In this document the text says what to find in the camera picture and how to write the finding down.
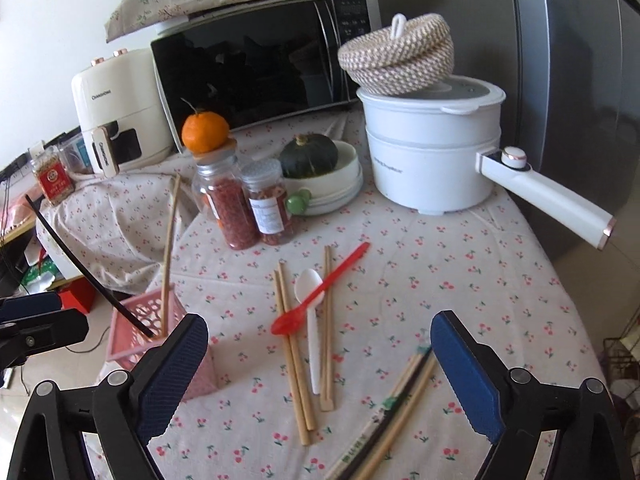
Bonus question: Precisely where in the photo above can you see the pink perforated utensil basket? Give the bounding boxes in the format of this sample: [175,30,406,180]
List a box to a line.
[105,285,218,402]

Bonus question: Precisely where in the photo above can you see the disposable chopsticks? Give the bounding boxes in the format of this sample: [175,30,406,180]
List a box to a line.
[326,346,432,480]

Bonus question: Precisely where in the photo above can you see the white electric cooking pot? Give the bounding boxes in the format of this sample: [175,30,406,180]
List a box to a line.
[357,76,615,249]

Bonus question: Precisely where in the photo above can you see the black chopstick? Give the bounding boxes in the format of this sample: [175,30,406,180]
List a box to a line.
[22,193,158,339]
[337,347,432,480]

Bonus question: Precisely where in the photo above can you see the glass jar red goji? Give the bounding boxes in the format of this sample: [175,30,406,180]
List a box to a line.
[192,139,259,250]

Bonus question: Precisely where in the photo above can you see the orange tangerine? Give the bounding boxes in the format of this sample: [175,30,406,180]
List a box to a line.
[181,100,230,155]

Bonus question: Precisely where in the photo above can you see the black wire rack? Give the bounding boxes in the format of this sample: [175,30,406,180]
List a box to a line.
[600,310,639,413]

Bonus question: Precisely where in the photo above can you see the green jade ornament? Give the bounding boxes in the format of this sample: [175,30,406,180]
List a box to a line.
[285,188,311,216]

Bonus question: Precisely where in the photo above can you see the red label spice jar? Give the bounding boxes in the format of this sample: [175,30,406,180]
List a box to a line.
[30,146,75,206]

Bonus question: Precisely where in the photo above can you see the cherry print tablecloth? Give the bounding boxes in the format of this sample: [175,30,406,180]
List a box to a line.
[39,156,601,479]

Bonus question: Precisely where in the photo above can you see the plastic jar dried fruit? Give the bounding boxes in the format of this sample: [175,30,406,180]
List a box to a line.
[241,158,294,246]

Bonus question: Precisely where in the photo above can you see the cream air fryer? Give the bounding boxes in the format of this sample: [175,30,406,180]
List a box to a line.
[72,48,174,178]

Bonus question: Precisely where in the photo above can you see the white plastic spoon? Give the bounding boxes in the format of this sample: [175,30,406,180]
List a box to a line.
[294,269,324,396]

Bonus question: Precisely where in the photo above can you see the white stacked bowls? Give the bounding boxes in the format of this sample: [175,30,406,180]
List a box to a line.
[284,141,363,217]

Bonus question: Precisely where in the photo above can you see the red plastic spoon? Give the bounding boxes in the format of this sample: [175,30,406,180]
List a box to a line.
[271,242,371,336]

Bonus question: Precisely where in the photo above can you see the woven rope basket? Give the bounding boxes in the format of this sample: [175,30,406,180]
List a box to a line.
[337,13,454,96]

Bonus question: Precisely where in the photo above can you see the black microwave oven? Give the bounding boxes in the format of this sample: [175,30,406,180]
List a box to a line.
[151,0,381,150]

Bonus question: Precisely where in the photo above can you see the dark green squash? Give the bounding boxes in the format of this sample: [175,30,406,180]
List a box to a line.
[279,133,338,179]

